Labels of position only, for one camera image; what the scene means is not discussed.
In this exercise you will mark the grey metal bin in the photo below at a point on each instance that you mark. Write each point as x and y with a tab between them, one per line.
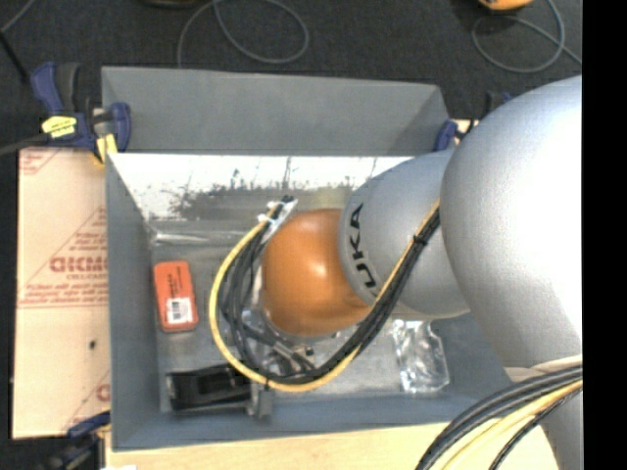
274	115

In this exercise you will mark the clear plastic packet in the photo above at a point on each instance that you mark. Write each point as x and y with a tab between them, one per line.
421	360

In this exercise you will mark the brown cardboard board, red print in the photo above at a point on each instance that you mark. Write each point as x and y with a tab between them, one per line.
59	350

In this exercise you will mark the orange packet with barcode label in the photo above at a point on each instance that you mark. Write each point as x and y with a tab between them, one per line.
175	287

